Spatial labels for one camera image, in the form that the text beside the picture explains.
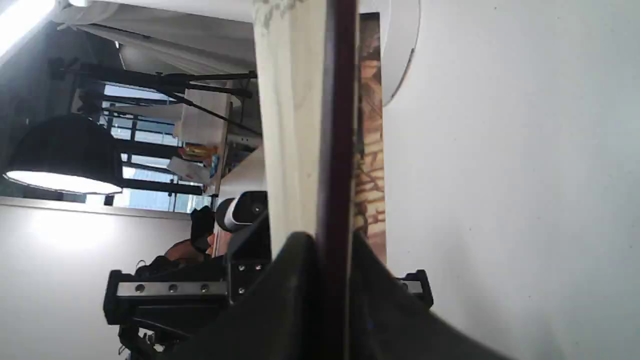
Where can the white desk lamp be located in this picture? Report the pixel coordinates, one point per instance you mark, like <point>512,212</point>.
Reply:
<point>400,22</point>

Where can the black studio lamp shade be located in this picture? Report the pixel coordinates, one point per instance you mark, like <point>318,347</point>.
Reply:
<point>70,154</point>

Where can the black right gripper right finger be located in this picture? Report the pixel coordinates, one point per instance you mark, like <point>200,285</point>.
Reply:
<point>388,323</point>

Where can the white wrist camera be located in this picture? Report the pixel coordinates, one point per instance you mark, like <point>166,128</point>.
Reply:
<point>237,213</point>

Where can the paper folding fan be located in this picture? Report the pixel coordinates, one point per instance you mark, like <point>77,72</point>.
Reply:
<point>309,74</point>

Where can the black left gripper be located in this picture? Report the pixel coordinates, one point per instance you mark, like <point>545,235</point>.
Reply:
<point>165,303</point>

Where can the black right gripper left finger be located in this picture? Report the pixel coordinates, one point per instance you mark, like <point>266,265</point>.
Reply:
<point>277,319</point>

